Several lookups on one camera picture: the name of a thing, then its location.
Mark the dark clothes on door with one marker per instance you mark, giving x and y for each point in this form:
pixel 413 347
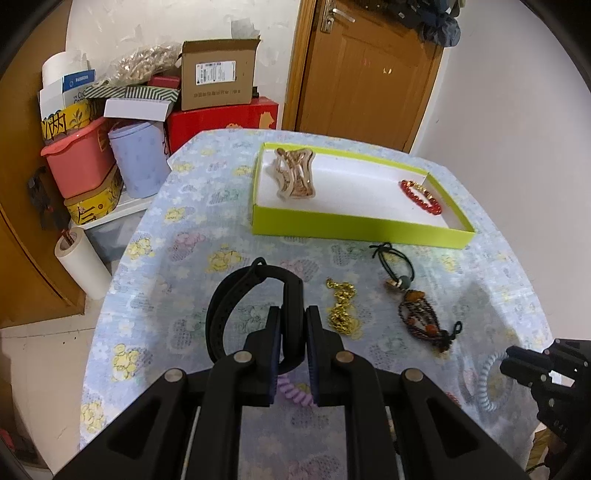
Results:
pixel 434 20

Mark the white flat box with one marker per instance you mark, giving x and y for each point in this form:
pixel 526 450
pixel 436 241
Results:
pixel 137 109

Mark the pink plastic basket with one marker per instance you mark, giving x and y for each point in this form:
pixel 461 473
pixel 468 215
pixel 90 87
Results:
pixel 81 161

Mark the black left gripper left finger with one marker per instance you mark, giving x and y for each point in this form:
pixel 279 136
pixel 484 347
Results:
pixel 264 346

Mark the silver door handle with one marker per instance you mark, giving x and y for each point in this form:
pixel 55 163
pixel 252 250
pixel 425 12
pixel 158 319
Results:
pixel 330 12

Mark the beige hair claw clip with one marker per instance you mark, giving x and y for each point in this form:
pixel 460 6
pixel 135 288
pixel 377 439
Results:
pixel 293 174

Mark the red gift box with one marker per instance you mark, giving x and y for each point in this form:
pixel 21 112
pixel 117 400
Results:
pixel 182 126

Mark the floral blue tablecloth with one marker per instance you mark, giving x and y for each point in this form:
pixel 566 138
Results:
pixel 198 229

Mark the white paper roll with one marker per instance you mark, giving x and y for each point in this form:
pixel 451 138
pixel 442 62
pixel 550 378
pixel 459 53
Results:
pixel 78 257

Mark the brown cardboard box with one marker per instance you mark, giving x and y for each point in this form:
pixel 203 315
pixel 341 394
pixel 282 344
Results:
pixel 217 72

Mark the white roll behind boxes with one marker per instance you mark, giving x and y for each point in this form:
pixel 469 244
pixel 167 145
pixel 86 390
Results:
pixel 62 64

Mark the green striped box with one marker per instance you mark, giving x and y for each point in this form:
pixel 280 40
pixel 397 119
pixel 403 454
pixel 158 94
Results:
pixel 140 92

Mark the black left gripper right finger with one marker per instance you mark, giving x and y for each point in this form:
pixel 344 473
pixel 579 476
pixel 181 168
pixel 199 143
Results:
pixel 327 376

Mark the yellow patterned box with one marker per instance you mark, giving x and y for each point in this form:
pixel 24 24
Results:
pixel 67 121

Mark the black headband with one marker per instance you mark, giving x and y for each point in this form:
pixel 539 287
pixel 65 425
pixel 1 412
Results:
pixel 246 295

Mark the brown wooden door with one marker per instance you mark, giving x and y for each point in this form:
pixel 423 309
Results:
pixel 370 81

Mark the small red box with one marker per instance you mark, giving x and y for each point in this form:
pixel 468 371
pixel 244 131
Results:
pixel 164 81

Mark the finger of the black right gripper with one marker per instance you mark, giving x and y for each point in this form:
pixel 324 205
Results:
pixel 530 357
pixel 524 373

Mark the green white shallow box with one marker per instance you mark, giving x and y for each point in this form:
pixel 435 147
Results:
pixel 359 197

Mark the clear plastic storage bin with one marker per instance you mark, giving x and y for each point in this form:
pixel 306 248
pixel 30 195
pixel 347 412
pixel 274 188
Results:
pixel 109 233

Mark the white blue paper box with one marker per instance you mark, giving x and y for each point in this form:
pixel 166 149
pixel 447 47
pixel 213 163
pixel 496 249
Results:
pixel 64 92

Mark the brown wooden cabinet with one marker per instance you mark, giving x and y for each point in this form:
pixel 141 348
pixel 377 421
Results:
pixel 34 285

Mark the yellow round tin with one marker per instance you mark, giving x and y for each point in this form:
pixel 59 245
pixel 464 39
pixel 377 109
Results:
pixel 96 203

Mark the bag of beige items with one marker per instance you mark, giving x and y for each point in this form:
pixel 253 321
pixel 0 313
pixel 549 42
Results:
pixel 140 65

